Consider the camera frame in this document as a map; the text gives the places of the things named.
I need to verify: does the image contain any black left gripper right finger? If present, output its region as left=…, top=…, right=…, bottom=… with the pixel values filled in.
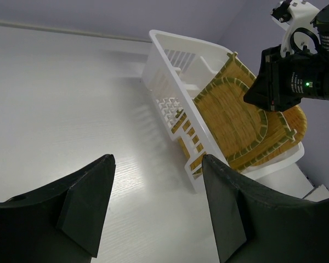
left=202, top=155, right=329, bottom=262

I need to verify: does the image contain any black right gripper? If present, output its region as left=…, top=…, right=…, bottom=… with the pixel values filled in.
left=243, top=46, right=329, bottom=112

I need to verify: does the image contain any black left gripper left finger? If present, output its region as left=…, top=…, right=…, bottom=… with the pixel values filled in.
left=0, top=155, right=116, bottom=262

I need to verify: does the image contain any square woven bamboo tray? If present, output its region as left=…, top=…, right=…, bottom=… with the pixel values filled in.
left=193, top=53, right=297, bottom=172

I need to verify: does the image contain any rounded woven bamboo tray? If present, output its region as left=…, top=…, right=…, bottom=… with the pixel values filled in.
left=193, top=77, right=268, bottom=171

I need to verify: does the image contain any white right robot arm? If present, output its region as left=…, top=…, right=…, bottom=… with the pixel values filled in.
left=202, top=1, right=329, bottom=262

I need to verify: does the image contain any white plastic dish rack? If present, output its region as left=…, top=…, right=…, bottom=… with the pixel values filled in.
left=142, top=30, right=304, bottom=192

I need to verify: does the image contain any round woven bamboo plate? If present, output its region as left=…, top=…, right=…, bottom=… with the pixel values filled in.
left=252, top=106, right=307, bottom=166

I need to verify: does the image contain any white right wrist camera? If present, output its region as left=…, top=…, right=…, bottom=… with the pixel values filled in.
left=270, top=1, right=320, bottom=58

